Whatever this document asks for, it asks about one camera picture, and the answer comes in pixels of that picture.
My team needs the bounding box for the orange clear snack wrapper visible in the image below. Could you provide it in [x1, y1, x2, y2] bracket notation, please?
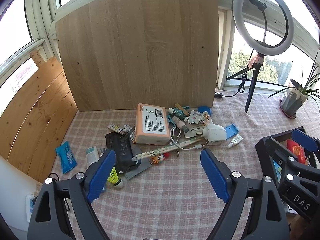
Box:
[188, 110, 213, 125]

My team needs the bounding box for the white egg-shaped charger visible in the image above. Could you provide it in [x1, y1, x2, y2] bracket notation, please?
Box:
[202, 124, 227, 145]

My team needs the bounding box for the blue wet wipes pack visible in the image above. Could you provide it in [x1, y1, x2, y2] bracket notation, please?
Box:
[55, 141, 77, 174]

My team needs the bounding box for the teal plastic clothespin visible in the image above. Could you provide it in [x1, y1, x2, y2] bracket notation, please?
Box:
[167, 114, 176, 127]

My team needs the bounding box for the black rectangular pouch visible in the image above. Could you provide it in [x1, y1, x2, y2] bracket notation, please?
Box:
[105, 132, 133, 173]

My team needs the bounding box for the grey sachet black circle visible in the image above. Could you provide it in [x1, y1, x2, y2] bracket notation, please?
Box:
[124, 159, 152, 180]

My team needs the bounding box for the pink plaid tablecloth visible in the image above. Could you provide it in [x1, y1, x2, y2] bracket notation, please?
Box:
[51, 93, 319, 239]

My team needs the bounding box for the coffee mate sachet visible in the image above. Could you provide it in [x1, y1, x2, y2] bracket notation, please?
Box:
[150, 152, 170, 165]

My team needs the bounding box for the red QR code pouch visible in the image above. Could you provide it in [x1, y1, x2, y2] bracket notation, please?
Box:
[286, 139, 306, 164]

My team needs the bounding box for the large upright wooden board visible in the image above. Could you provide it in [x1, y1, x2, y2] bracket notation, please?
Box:
[56, 0, 219, 111]

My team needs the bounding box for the potted spider plant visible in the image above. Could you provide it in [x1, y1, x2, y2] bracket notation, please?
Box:
[268, 53, 319, 119]

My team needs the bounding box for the yellow badminton shuttlecock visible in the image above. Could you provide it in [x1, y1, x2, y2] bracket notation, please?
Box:
[107, 167, 124, 189]

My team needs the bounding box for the orange tissue pack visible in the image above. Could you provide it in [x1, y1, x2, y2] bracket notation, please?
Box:
[135, 103, 170, 146]

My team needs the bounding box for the white ring light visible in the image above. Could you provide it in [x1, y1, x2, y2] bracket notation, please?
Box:
[231, 0, 295, 56]

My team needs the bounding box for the metal eyelash curler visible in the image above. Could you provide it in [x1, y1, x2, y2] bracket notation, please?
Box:
[170, 127, 181, 158]

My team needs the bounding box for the pine wood panel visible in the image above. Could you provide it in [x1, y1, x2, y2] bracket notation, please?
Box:
[1, 57, 78, 182]

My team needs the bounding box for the blue round lid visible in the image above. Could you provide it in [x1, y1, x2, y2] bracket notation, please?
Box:
[197, 106, 212, 116]

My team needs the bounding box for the small white ointment tube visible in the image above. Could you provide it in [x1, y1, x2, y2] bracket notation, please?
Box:
[227, 134, 243, 148]

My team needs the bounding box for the white blue lotion tube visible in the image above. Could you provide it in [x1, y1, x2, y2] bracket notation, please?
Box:
[86, 146, 100, 168]

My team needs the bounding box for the patterned white lighter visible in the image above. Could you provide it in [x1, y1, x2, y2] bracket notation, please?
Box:
[107, 124, 127, 135]

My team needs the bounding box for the white paper bag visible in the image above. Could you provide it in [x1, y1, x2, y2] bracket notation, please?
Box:
[184, 124, 205, 138]

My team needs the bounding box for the green white lip balm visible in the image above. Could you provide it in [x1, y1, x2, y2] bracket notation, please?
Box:
[168, 108, 189, 122]

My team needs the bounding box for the wooden clothespin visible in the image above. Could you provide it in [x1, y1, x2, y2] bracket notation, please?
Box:
[175, 103, 189, 116]

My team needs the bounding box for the pink bottle grey cap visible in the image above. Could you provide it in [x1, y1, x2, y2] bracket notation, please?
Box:
[172, 116, 189, 133]

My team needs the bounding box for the black tripod stand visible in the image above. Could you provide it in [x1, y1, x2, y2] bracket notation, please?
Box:
[226, 53, 265, 113]

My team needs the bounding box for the blue phone stand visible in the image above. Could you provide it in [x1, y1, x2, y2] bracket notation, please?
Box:
[225, 124, 239, 139]

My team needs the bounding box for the black storage tray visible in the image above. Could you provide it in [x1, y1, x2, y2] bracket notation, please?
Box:
[254, 126, 320, 215]

